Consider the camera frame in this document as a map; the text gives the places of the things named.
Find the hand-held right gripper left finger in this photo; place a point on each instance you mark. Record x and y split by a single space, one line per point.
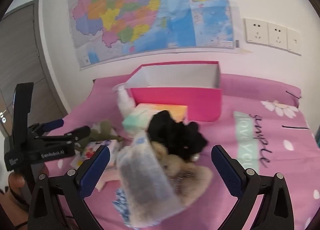
96 167

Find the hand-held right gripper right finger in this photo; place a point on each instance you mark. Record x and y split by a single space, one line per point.
227 170

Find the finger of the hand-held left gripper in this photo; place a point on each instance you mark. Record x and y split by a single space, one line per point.
53 125
77 133

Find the green plush toy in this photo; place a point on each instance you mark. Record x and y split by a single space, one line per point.
103 130

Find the cream teddy bear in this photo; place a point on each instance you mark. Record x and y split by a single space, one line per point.
192 177

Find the blue checked scrunchie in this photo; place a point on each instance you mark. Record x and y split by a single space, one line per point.
120 202

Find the white wipes packet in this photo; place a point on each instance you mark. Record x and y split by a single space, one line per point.
142 180

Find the black fluffy cloth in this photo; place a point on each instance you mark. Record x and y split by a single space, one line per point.
175 132

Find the pink cardboard box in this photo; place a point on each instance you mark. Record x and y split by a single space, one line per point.
175 102

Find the person's left hand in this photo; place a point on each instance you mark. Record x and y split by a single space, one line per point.
15 183

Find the small white printed box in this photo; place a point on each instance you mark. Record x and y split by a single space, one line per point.
95 147

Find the plastic lotion bottle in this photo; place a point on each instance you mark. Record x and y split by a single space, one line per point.
123 101

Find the pastel tissue box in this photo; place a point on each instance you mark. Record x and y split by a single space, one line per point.
140 115

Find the grey wooden door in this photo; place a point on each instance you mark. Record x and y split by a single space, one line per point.
20 57

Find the white wall socket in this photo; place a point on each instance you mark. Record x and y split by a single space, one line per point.
277 36
256 31

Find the white wall switch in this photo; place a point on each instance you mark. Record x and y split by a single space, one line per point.
293 42

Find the colourful wall map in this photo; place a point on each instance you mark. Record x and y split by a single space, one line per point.
150 7

